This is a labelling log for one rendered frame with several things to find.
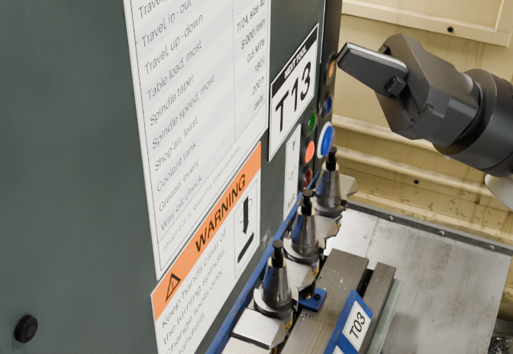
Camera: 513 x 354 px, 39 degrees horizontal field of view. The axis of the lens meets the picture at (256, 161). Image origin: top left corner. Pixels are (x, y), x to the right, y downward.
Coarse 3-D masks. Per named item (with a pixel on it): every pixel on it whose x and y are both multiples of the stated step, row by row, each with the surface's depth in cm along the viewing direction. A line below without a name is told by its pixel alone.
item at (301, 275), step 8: (288, 264) 107; (296, 264) 107; (304, 264) 108; (264, 272) 106; (296, 272) 106; (304, 272) 106; (312, 272) 107; (296, 280) 105; (304, 280) 105; (312, 280) 105
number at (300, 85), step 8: (312, 56) 58; (304, 64) 57; (312, 64) 59; (296, 72) 55; (304, 72) 57; (312, 72) 59; (296, 80) 56; (304, 80) 58; (296, 88) 56; (304, 88) 58; (296, 96) 57; (304, 96) 59; (296, 104) 57; (296, 112) 58; (288, 120) 56
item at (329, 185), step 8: (336, 168) 113; (320, 176) 114; (328, 176) 113; (336, 176) 113; (320, 184) 114; (328, 184) 113; (336, 184) 114; (320, 192) 115; (328, 192) 114; (336, 192) 115; (320, 200) 116; (328, 200) 115; (336, 200) 115
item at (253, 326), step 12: (240, 312) 100; (252, 312) 100; (240, 324) 99; (252, 324) 99; (264, 324) 99; (276, 324) 99; (240, 336) 97; (252, 336) 97; (264, 336) 97; (276, 336) 97; (264, 348) 96
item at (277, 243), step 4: (276, 240) 96; (280, 240) 96; (276, 244) 95; (280, 244) 95; (276, 248) 95; (280, 248) 95; (272, 252) 97; (276, 252) 96; (280, 252) 96; (272, 256) 96; (276, 256) 96; (280, 256) 96; (272, 260) 97; (276, 260) 96; (280, 260) 96; (276, 264) 97; (280, 264) 97
